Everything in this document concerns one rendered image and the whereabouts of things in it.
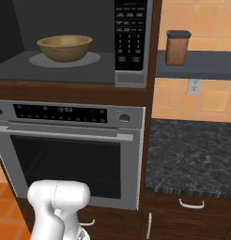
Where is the stainless steel wall oven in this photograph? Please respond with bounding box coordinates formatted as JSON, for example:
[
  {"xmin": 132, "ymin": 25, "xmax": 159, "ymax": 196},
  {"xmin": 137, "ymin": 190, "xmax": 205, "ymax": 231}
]
[{"xmin": 0, "ymin": 99, "xmax": 146, "ymax": 211}]

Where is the wooden bowl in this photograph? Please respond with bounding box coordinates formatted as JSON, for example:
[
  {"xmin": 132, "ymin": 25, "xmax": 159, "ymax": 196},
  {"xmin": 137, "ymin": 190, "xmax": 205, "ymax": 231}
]
[{"xmin": 36, "ymin": 35, "xmax": 94, "ymax": 63}]

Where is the white wall socket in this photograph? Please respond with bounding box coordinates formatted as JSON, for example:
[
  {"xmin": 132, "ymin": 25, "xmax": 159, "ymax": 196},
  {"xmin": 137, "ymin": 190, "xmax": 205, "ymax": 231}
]
[{"xmin": 186, "ymin": 78, "xmax": 203, "ymax": 96}]

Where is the brown jar with black lid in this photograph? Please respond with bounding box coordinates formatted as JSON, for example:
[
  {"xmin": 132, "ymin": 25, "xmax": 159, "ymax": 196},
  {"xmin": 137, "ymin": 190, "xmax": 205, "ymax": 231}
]
[{"xmin": 164, "ymin": 29, "xmax": 193, "ymax": 67}]

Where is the dark grey wall shelf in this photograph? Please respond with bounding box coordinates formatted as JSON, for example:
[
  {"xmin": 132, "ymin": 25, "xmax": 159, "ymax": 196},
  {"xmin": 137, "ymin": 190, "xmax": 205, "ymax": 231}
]
[{"xmin": 155, "ymin": 50, "xmax": 231, "ymax": 82}]

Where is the silver oven door handle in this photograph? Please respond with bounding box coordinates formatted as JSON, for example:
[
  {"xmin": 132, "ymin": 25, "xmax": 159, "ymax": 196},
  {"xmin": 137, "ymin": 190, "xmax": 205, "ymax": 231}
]
[{"xmin": 0, "ymin": 121, "xmax": 134, "ymax": 143}]

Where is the white vertical cupboard handle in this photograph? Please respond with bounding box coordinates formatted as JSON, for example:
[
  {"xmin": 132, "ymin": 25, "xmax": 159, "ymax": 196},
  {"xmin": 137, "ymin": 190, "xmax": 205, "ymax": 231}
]
[{"xmin": 146, "ymin": 212, "xmax": 153, "ymax": 240}]

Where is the oven door with dark window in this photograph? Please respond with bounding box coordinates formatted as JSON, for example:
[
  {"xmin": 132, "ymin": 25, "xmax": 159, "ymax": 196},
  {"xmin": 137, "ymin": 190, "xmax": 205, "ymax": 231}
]
[{"xmin": 0, "ymin": 126, "xmax": 142, "ymax": 211}]

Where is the dark brown drawer front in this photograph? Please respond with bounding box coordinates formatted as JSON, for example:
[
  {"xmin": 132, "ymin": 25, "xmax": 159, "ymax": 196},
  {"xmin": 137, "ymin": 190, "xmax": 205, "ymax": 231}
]
[
  {"xmin": 15, "ymin": 196, "xmax": 144, "ymax": 240},
  {"xmin": 152, "ymin": 192, "xmax": 231, "ymax": 240}
]

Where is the dark brown tall cabinet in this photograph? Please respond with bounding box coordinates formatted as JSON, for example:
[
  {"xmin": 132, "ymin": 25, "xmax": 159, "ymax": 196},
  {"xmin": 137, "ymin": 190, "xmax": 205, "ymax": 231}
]
[{"xmin": 0, "ymin": 0, "xmax": 164, "ymax": 240}]

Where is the grey microwave turntable plate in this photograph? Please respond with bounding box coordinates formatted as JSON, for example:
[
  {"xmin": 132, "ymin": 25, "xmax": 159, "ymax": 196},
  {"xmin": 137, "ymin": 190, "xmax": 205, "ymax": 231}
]
[{"xmin": 28, "ymin": 51, "xmax": 101, "ymax": 69}]

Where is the stainless steel microwave oven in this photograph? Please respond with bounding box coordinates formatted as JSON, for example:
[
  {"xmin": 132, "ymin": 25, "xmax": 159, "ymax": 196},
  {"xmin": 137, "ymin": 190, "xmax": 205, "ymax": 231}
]
[{"xmin": 0, "ymin": 0, "xmax": 154, "ymax": 89}]

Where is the white curved drawer handle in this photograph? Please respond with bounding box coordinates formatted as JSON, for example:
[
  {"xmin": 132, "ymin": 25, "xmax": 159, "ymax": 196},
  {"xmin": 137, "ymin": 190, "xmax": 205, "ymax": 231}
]
[
  {"xmin": 178, "ymin": 198, "xmax": 206, "ymax": 210},
  {"xmin": 79, "ymin": 218, "xmax": 97, "ymax": 227}
]

